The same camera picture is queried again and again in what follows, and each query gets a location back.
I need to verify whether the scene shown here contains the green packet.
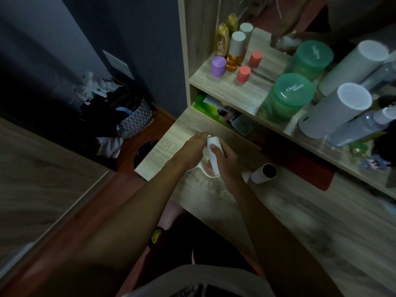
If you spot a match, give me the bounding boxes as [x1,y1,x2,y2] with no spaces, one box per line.
[192,94,229,125]

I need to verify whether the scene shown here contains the red capped small bottle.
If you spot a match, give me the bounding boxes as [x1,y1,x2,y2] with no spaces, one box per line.
[237,65,252,83]

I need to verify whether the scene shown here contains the person's left hand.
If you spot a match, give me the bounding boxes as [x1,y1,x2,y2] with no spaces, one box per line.
[173,132,211,171]

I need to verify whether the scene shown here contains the orange bottle with white cap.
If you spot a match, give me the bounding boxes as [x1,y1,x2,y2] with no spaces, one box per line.
[225,31,247,72]

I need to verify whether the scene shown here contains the small green object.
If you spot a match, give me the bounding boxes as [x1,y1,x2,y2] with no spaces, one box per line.
[350,142,370,156]

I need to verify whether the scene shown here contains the yellow shampoo bottle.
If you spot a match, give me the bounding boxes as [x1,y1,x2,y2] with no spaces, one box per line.
[213,23,230,57]

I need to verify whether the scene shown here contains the wooden shelf unit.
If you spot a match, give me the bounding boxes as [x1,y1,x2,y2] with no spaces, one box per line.
[177,0,396,200]

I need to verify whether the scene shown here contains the white wall plate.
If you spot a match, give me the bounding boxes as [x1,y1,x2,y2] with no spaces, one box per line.
[102,50,135,81]

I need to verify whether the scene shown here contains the green lidded plastic jar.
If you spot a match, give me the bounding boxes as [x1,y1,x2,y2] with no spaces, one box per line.
[259,73,316,123]

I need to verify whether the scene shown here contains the black round object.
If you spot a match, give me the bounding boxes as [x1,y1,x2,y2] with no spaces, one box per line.
[134,140,161,170]

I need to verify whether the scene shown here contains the black shorts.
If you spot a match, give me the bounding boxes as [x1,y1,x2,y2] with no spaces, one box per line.
[136,210,257,288]

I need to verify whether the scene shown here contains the person's left forearm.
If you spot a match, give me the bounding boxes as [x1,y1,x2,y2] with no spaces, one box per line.
[37,159,194,297]

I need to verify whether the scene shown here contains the wooden cabinet top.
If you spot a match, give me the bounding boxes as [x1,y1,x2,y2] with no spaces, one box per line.
[0,117,116,277]

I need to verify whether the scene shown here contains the small blue object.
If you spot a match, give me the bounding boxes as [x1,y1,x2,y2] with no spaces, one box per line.
[359,154,392,171]

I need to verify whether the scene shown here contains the person's right forearm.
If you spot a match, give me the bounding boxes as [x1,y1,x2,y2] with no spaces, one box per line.
[223,179,344,297]

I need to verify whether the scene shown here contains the white cylindrical device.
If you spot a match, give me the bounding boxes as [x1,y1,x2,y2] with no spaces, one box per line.
[298,82,373,140]

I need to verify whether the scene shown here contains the white plastic roller handle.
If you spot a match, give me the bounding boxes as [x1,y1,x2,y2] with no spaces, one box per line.
[198,137,222,177]

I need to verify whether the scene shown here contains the clear bottle with white cap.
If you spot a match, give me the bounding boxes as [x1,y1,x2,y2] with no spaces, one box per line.
[327,105,396,148]

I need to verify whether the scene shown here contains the small grey box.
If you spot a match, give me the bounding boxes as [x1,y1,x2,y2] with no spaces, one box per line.
[230,114,260,137]

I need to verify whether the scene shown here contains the grey shirt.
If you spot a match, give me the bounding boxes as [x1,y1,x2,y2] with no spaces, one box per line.
[122,264,277,297]

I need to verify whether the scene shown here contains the patterned fabric basket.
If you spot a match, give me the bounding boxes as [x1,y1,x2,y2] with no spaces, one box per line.
[115,96,155,139]

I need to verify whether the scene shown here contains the white cloth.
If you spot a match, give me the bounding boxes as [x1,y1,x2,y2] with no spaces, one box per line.
[95,136,125,159]

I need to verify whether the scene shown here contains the dark red cloth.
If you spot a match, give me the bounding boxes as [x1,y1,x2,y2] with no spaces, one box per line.
[261,133,338,192]

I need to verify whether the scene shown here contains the pile of clothes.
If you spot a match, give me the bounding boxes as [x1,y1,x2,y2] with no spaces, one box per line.
[66,70,146,143]

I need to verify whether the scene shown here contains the purple capped small bottle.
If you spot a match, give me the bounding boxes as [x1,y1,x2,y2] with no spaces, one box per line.
[211,56,227,78]

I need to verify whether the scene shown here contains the white cardboard roll tube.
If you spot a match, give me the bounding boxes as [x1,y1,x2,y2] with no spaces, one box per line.
[250,163,278,185]

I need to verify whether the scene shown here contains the black packet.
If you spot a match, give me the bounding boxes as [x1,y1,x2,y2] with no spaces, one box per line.
[217,106,242,125]

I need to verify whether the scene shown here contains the person's right hand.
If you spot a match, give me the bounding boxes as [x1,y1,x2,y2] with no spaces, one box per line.
[205,139,245,190]

